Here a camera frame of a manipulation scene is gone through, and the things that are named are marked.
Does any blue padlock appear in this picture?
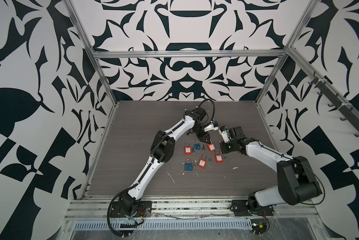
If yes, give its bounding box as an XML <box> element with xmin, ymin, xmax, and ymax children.
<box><xmin>193</xmin><ymin>141</ymin><xmax>201</xmax><ymax>151</ymax></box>
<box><xmin>184</xmin><ymin>159</ymin><xmax>193</xmax><ymax>172</ymax></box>

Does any red padlock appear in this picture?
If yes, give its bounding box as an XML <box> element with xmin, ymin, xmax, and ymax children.
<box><xmin>207</xmin><ymin>143</ymin><xmax>216</xmax><ymax>152</ymax></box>
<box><xmin>197</xmin><ymin>154</ymin><xmax>207</xmax><ymax>169</ymax></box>
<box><xmin>184</xmin><ymin>141</ymin><xmax>192</xmax><ymax>155</ymax></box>

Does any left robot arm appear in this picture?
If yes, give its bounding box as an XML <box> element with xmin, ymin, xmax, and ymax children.
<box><xmin>118</xmin><ymin>107</ymin><xmax>218</xmax><ymax>215</ymax></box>

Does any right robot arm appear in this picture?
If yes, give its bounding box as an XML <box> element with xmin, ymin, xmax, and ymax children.
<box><xmin>218</xmin><ymin>126</ymin><xmax>324</xmax><ymax>210</ymax></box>

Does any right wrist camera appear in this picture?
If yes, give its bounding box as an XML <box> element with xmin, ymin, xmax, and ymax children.
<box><xmin>218</xmin><ymin>126</ymin><xmax>230</xmax><ymax>143</ymax></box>

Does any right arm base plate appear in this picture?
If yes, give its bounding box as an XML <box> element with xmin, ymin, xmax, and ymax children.
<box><xmin>229</xmin><ymin>200</ymin><xmax>274</xmax><ymax>217</ymax></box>

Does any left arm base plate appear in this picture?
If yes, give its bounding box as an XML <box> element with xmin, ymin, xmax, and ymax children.
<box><xmin>109</xmin><ymin>201</ymin><xmax>153</xmax><ymax>218</ymax></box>

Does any black corrugated cable conduit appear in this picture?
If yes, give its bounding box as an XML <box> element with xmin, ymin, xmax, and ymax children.
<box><xmin>107</xmin><ymin>98</ymin><xmax>216</xmax><ymax>238</ymax></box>

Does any aluminium frame crossbar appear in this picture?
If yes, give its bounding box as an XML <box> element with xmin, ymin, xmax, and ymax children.
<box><xmin>92</xmin><ymin>50</ymin><xmax>285</xmax><ymax>59</ymax></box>

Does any black hook rail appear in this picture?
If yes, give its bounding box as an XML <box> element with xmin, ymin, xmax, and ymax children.
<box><xmin>308</xmin><ymin>72</ymin><xmax>359</xmax><ymax>138</ymax></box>

